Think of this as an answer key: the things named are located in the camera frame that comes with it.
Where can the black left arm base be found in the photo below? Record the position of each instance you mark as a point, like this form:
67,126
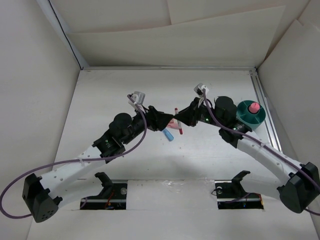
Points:
113,195

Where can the aluminium side rail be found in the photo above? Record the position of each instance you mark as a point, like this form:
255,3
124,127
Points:
268,123

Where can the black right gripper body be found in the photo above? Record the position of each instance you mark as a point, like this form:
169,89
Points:
203,114

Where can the red capped white pen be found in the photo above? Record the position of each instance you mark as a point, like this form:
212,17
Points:
176,111

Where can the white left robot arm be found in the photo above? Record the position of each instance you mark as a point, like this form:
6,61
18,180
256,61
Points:
45,194

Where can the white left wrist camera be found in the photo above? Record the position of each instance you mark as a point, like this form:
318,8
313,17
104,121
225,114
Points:
136,97

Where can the pink highlighter marker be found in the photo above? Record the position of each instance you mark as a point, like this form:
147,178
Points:
173,124

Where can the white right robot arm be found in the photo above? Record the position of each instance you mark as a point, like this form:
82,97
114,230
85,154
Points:
297,184

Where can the blue highlighter marker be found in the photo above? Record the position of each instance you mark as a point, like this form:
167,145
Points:
168,135

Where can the teal round divided container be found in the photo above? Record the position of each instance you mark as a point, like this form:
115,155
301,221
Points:
251,120

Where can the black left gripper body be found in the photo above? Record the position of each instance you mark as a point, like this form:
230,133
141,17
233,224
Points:
138,124

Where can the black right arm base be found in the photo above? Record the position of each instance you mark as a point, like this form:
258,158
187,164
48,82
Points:
230,194

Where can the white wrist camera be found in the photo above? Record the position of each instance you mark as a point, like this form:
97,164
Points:
201,90
136,97

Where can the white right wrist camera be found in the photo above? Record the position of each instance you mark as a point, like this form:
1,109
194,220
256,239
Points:
201,90

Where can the pink rubber eraser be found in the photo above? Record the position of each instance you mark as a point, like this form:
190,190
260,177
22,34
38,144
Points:
254,108

